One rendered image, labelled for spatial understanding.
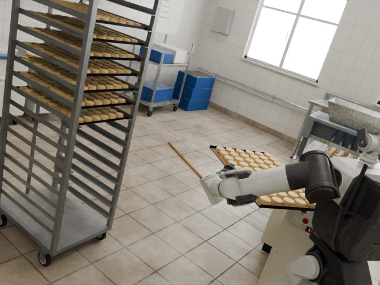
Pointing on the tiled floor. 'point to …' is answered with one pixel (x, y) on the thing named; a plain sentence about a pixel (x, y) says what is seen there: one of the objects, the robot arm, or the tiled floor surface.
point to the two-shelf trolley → (158, 81)
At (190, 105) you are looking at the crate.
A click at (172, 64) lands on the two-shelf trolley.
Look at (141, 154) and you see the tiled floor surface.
